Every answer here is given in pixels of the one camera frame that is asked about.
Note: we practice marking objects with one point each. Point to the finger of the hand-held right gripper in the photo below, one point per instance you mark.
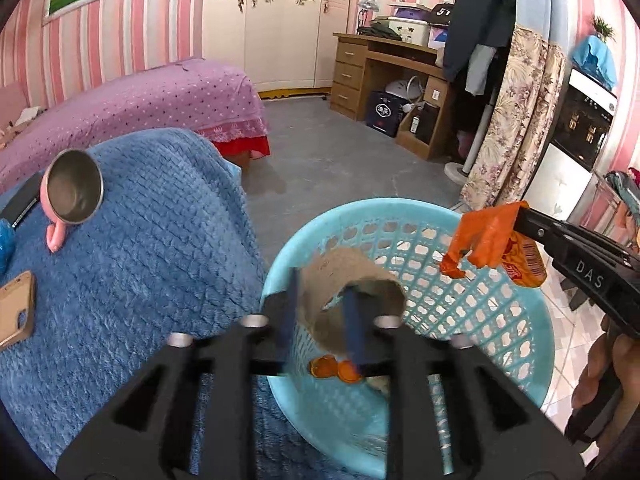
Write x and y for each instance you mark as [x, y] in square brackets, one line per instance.
[537, 240]
[555, 225]

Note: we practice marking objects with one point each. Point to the orange snack wrapper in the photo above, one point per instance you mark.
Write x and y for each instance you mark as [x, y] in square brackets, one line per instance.
[487, 240]

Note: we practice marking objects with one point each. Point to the blue cloth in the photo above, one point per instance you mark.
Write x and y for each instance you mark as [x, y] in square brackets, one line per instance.
[595, 60]

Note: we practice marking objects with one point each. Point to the small orange plastic cap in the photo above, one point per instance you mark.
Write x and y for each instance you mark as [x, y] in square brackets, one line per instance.
[348, 372]

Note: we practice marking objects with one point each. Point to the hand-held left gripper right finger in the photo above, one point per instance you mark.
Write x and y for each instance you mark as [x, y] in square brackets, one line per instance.
[357, 330]

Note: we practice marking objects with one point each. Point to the white storage box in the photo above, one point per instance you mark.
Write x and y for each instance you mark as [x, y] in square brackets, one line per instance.
[407, 30]

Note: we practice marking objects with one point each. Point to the white water dispenser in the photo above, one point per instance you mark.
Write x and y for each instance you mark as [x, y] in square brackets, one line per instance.
[580, 130]

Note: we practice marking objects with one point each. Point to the black cap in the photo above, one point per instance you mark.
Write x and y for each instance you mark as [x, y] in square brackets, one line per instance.
[439, 14]

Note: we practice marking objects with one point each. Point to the white standing fan pole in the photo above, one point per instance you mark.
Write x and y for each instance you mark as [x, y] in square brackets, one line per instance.
[475, 145]

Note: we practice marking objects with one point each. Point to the light blue plastic basket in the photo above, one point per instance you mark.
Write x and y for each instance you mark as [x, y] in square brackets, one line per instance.
[480, 310]

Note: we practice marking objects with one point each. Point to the wooden desk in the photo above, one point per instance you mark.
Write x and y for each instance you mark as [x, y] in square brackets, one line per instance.
[350, 70]

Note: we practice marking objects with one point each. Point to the crumpled blue plastic bag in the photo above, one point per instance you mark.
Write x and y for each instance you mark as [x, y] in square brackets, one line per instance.
[5, 247]

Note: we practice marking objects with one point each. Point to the dark printed box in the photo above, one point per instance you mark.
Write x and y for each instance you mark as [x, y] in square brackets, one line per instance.
[385, 112]

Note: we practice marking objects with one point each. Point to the white fan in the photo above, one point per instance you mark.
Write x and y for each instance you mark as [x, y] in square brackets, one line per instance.
[405, 91]

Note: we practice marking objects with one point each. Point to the black phone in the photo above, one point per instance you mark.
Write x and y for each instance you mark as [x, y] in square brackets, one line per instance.
[22, 197]

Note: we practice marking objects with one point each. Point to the purple bag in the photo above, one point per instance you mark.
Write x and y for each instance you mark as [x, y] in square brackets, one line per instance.
[407, 9]

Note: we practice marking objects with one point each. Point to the blue quilted blanket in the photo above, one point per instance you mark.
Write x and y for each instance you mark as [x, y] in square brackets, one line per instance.
[150, 260]

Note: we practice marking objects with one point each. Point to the cardboard tube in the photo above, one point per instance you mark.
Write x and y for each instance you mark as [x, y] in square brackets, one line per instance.
[325, 280]

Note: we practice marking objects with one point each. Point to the purple dotted bed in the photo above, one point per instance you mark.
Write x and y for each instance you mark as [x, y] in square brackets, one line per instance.
[150, 100]

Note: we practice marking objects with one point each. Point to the small green plant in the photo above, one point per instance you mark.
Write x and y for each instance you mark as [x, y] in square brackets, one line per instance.
[602, 27]

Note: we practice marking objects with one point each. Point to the dark hanging jacket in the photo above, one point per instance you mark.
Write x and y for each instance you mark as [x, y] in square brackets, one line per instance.
[480, 20]

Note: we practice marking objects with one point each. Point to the desk lamp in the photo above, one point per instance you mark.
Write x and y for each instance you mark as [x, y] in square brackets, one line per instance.
[368, 7]

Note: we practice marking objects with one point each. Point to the pink mug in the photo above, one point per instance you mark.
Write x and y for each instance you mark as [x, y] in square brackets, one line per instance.
[72, 190]

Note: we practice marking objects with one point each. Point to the floral curtain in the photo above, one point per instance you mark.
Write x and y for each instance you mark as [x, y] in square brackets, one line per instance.
[520, 120]

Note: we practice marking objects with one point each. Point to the person's right hand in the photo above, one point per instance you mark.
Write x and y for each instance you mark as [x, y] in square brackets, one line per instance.
[600, 375]

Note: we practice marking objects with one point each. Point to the white wardrobe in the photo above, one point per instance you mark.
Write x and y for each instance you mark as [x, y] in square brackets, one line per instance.
[280, 35]

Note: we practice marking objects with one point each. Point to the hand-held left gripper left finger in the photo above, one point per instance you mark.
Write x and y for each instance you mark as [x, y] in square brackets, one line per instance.
[289, 325]

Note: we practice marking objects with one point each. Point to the brown phone case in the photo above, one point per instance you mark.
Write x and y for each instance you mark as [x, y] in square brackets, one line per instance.
[15, 310]

